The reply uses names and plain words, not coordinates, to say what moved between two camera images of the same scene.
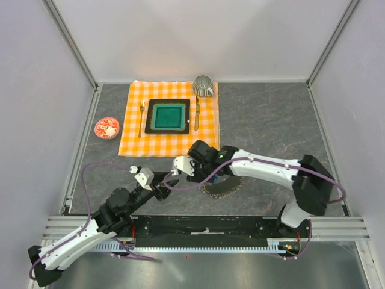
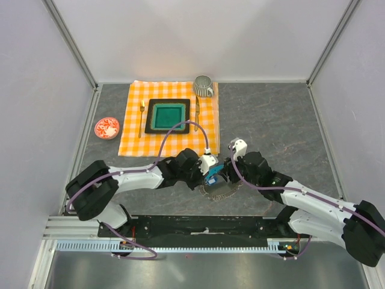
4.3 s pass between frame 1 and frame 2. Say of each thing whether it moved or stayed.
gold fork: stayed
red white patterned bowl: stayed
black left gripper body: moved
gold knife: stayed
